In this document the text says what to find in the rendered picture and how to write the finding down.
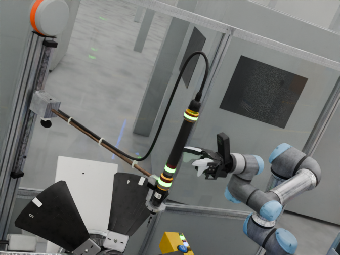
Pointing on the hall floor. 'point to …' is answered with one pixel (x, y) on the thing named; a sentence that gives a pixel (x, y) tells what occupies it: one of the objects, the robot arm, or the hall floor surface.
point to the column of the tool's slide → (31, 70)
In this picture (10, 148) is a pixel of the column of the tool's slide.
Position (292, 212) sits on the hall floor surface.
